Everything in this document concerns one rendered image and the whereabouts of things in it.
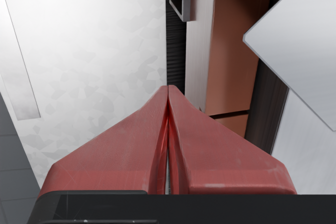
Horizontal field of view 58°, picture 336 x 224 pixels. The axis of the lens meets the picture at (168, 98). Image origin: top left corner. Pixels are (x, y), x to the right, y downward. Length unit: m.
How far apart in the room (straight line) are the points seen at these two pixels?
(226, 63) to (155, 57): 0.16
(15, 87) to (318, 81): 0.32
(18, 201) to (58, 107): 1.28
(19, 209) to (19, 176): 0.23
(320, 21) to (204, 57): 0.08
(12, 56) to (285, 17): 0.29
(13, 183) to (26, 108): 1.17
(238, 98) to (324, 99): 0.06
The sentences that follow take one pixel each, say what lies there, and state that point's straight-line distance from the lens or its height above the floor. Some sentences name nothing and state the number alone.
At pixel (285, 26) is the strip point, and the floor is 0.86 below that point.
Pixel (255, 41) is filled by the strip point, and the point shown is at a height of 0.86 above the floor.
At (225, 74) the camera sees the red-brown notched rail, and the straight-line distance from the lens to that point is 0.24.
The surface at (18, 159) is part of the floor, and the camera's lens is 1.46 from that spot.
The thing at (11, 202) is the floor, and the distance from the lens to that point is 1.68.
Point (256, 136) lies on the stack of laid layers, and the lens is 0.27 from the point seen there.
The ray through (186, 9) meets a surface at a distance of 0.26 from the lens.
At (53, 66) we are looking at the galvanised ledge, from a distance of 0.38.
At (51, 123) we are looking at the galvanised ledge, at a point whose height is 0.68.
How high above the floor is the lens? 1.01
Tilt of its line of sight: 52 degrees down
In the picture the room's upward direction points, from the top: 159 degrees clockwise
